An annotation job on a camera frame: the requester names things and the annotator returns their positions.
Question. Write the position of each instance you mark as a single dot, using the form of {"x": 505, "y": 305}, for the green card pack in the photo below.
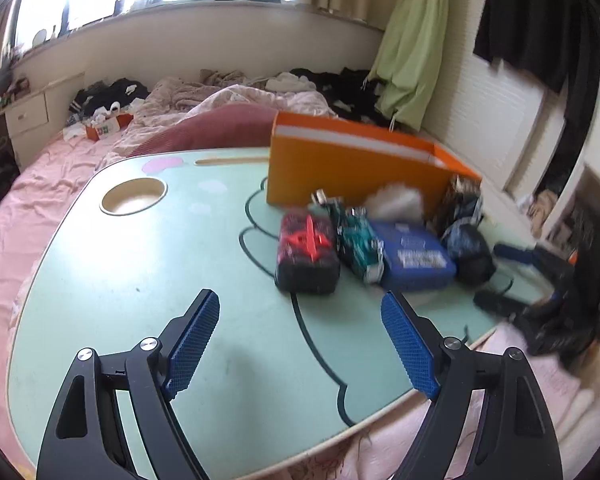
{"x": 357, "y": 245}

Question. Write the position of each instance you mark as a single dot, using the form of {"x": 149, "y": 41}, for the black hanging garment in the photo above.
{"x": 540, "y": 25}

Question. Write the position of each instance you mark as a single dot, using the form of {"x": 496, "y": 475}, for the light green hanging cloth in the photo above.
{"x": 415, "y": 45}

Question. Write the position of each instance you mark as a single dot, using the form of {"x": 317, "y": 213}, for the mint green cartoon desktop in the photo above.
{"x": 155, "y": 270}

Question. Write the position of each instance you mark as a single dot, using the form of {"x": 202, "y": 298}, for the white drawer cabinet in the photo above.
{"x": 27, "y": 117}

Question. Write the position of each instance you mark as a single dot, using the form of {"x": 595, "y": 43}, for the orange cardboard box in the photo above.
{"x": 340, "y": 170}

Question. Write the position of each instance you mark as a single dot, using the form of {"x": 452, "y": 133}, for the small black clothes pile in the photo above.
{"x": 110, "y": 92}

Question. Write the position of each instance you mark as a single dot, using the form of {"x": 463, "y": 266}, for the white louvered wardrobe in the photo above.
{"x": 495, "y": 120}

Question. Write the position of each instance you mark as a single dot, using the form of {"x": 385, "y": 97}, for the maroon pillow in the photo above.
{"x": 215, "y": 127}

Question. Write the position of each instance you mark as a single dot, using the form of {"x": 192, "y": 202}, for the red and black box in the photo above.
{"x": 305, "y": 255}

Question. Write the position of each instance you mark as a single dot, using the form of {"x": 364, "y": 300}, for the beige crumpled clothes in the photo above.
{"x": 222, "y": 78}

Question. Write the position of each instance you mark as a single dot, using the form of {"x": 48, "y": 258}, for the black pouch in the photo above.
{"x": 470, "y": 252}

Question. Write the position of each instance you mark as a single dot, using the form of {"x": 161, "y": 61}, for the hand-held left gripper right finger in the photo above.
{"x": 410, "y": 345}

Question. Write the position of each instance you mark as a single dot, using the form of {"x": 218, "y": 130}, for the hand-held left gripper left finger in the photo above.
{"x": 195, "y": 340}

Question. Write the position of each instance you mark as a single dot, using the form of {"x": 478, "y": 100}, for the red tissue box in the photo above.
{"x": 107, "y": 127}

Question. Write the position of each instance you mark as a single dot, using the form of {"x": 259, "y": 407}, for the white crumpled clothes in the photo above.
{"x": 290, "y": 81}

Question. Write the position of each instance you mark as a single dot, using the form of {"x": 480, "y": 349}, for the large black clothes pile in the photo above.
{"x": 340, "y": 87}

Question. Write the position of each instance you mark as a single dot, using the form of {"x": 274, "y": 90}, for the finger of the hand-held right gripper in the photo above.
{"x": 520, "y": 256}
{"x": 500, "y": 305}

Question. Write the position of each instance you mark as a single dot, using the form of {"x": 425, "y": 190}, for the pink bed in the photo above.
{"x": 35, "y": 200}

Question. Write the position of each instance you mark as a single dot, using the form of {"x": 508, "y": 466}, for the grey fluffy plush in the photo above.
{"x": 395, "y": 205}

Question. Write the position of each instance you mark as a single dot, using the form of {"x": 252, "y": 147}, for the brown card box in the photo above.
{"x": 457, "y": 200}

